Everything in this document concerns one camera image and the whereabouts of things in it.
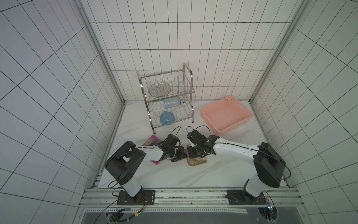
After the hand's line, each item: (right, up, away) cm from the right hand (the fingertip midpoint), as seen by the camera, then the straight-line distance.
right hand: (184, 156), depth 83 cm
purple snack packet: (-21, +8, +6) cm, 23 cm away
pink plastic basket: (+33, +25, +23) cm, 47 cm away
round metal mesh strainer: (-17, +42, +6) cm, 46 cm away
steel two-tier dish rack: (-10, +37, -2) cm, 38 cm away
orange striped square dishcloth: (+5, -2, -3) cm, 6 cm away
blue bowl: (-13, +23, +19) cm, 32 cm away
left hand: (0, -2, +4) cm, 5 cm away
